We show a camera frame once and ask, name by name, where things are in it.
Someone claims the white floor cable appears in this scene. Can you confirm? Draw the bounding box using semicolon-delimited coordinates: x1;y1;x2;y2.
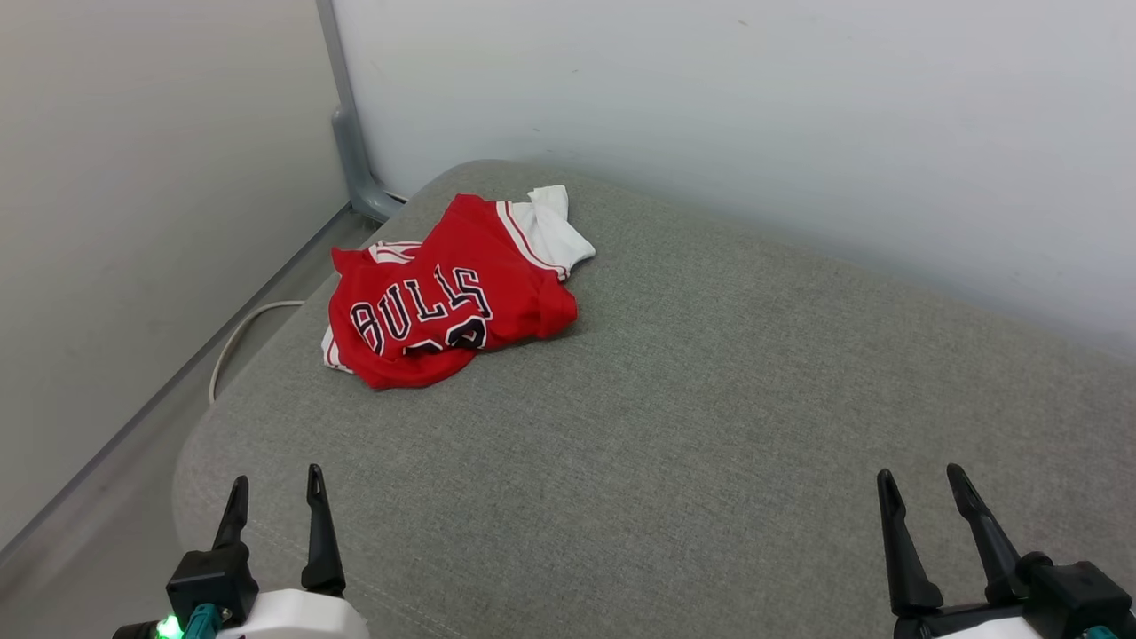
209;300;305;405

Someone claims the red and white Bulls jersey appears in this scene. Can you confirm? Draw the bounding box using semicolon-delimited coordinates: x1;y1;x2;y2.
321;185;596;391

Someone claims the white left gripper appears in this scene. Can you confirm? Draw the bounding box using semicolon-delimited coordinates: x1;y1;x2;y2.
211;464;371;639

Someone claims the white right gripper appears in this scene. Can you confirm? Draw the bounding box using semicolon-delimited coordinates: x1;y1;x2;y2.
877;463;1046;639

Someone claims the grey corner pipe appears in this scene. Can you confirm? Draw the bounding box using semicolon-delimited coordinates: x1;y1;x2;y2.
317;0;407;223

